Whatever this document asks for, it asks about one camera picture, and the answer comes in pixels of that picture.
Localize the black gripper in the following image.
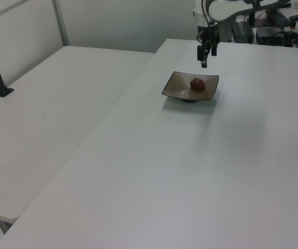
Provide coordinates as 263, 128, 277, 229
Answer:
197, 22, 221, 69

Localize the square brown ceramic plate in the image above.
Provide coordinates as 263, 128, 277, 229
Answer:
161, 71, 220, 104

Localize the dark grey equipment box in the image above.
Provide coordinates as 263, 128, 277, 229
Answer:
231, 22, 254, 43

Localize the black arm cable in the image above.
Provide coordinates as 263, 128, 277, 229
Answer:
200, 0, 212, 25

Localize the black electronics box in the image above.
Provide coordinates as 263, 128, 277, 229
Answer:
256, 27, 287, 46

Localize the small round brown food item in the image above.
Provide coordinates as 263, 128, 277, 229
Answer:
189, 77, 206, 91

